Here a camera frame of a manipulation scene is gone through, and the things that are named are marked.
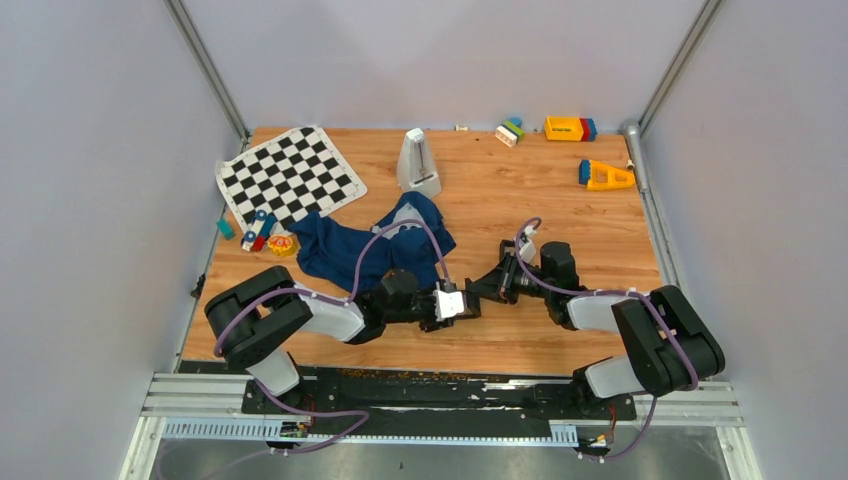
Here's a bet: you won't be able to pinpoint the black square frame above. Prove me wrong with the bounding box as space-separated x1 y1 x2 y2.
499 239 516 259

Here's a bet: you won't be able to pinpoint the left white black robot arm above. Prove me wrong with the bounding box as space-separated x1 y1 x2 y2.
204 266 481 413

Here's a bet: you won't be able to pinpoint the teal small block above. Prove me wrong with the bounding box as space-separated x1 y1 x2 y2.
216 219 236 240

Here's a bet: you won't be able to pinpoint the white metronome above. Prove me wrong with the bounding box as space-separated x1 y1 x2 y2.
396 128 442 199

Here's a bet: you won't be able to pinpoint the red white blue toy car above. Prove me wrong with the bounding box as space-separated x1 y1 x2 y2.
241 210 277 252

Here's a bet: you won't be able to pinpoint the grey metal pipe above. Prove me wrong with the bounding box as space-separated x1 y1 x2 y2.
621 120 650 195

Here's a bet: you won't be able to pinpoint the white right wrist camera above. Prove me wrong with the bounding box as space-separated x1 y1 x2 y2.
515 226 537 263

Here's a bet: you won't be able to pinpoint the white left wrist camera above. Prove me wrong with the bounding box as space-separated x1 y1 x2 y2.
433 280 466 322

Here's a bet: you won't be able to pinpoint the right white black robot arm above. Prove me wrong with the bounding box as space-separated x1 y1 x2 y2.
465 240 726 418

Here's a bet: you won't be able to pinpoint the yellow blue toy ramp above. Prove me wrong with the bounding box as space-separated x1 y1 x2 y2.
578 159 636 191

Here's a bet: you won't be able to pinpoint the white green blue blocks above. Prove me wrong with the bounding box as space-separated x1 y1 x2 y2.
494 117 525 148

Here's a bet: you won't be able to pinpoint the yellow toy block bin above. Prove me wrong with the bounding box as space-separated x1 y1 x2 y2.
544 116 598 142

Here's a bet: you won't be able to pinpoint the checkered chessboard mat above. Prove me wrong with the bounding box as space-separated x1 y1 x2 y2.
215 126 368 233

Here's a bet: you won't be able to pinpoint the blue cartoon print shirt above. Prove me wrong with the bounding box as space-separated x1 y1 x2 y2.
289 192 456 291

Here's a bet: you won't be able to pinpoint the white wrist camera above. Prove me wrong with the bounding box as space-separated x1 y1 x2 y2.
515 226 537 263
433 280 466 322

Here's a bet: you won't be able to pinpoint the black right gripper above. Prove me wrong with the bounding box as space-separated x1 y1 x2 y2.
466 252 553 305

